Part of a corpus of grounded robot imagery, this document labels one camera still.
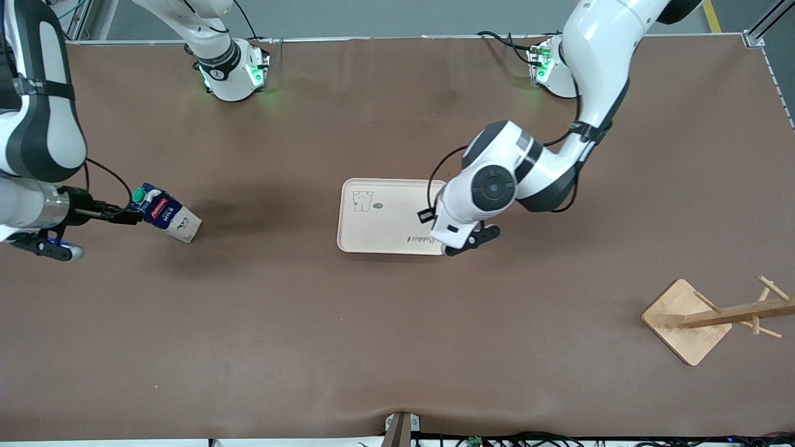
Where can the cream plastic tray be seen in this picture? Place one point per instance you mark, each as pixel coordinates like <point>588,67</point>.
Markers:
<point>385,217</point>

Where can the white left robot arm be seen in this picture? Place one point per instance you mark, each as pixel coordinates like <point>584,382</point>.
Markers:
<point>596,49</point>

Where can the wooden cup stand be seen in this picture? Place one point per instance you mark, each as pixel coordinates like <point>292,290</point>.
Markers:
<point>683,323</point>

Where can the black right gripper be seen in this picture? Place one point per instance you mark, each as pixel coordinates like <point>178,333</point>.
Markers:
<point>79,205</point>

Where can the blue milk carton green cap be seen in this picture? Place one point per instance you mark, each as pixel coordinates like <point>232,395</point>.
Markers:
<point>168,214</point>

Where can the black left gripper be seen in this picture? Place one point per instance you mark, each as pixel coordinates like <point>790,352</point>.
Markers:
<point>424,216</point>

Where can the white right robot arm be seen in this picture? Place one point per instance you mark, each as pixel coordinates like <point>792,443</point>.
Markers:
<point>43,124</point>

